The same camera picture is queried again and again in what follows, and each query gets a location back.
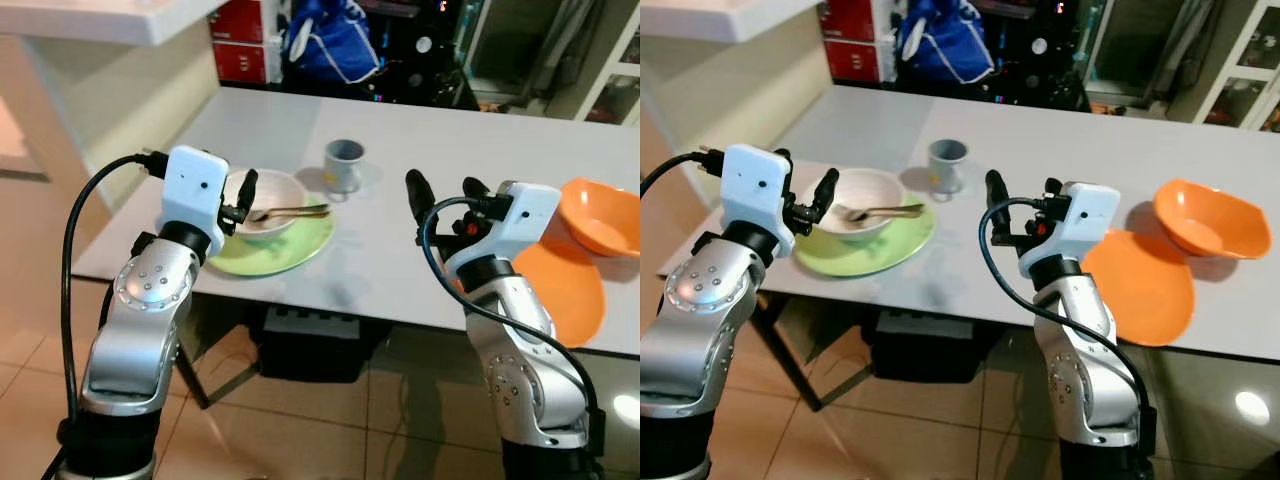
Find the white bowl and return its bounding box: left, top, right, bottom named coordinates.
left=805, top=168, right=906, bottom=241
left=222, top=170, right=309, bottom=241

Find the gold spoon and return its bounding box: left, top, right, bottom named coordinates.
left=248, top=204, right=331, bottom=223
left=845, top=203, right=926, bottom=223

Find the grey cup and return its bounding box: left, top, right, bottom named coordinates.
left=928, top=138, right=969, bottom=195
left=323, top=139, right=366, bottom=195

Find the light green plate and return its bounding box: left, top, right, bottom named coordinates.
left=792, top=195, right=938, bottom=279
left=205, top=200, right=336, bottom=279

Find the orange bowl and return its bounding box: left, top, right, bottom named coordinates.
left=558, top=177, right=641, bottom=259
left=1153, top=178, right=1273, bottom=261

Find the red storage box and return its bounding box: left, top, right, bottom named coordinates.
left=825, top=42, right=881, bottom=84
left=820, top=0, right=879, bottom=43
left=210, top=0, right=265, bottom=43
left=213, top=42, right=269, bottom=86

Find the orange plate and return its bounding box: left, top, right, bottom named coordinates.
left=455, top=240, right=607, bottom=349
left=1080, top=228, right=1197, bottom=348

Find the black metal table leg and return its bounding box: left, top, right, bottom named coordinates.
left=745, top=295, right=871, bottom=411
left=172, top=295, right=263, bottom=411

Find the black box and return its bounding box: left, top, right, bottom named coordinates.
left=862, top=308, right=1011, bottom=386
left=248, top=305, right=391, bottom=386

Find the white counter slab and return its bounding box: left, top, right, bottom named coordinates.
left=0, top=0, right=231, bottom=46
left=640, top=0, right=826, bottom=43

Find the blue bag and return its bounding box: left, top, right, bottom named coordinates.
left=283, top=0, right=381, bottom=86
left=897, top=0, right=996, bottom=86

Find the white glass-door cabinet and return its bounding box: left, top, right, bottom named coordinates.
left=1195, top=0, right=1280, bottom=131
left=575, top=10, right=641, bottom=126

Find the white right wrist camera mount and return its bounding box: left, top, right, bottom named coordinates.
left=495, top=182, right=564, bottom=266
left=1058, top=183, right=1123, bottom=266

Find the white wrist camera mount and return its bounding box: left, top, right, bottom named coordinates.
left=160, top=145, right=233, bottom=258
left=495, top=182, right=564, bottom=266
left=1058, top=183, right=1123, bottom=266
left=720, top=143, right=798, bottom=251

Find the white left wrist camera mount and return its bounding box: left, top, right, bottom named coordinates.
left=160, top=145, right=233, bottom=258
left=720, top=143, right=798, bottom=251

